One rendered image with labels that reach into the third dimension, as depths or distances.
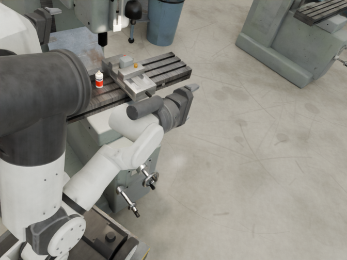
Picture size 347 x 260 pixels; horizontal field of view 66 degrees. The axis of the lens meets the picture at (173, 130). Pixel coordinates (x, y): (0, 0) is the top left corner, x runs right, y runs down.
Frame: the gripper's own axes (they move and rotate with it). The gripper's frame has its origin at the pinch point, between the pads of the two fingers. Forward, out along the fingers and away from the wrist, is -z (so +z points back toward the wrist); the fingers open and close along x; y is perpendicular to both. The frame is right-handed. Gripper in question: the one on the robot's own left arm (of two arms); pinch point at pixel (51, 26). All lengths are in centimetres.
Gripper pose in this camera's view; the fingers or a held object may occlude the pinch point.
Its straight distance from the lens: 109.3
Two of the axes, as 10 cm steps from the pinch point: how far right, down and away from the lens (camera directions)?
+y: -8.4, -5.3, 1.1
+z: -3.8, 4.3, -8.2
